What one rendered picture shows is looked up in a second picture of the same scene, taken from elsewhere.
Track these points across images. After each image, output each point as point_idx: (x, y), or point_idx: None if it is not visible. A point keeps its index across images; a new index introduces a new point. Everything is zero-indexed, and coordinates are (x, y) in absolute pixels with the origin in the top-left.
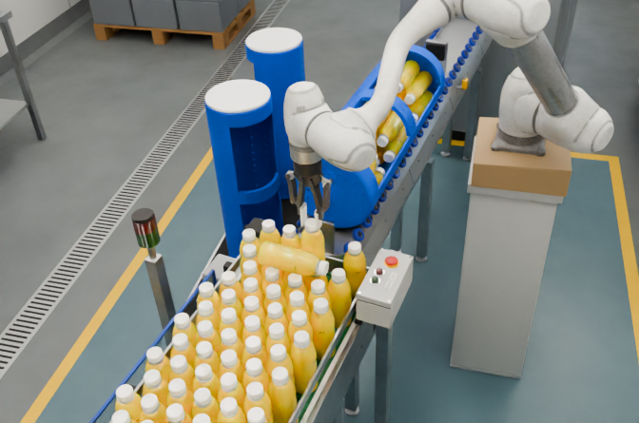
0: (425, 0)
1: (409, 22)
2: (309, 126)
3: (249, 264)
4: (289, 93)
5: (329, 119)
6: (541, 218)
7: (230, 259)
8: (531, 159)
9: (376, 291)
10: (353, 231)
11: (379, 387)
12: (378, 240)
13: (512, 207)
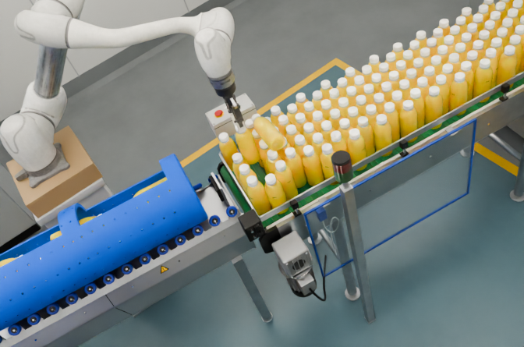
0: (78, 23)
1: (102, 28)
2: (225, 32)
3: (289, 150)
4: (217, 33)
5: (215, 21)
6: None
7: (279, 251)
8: (67, 146)
9: (244, 101)
10: (198, 185)
11: None
12: None
13: None
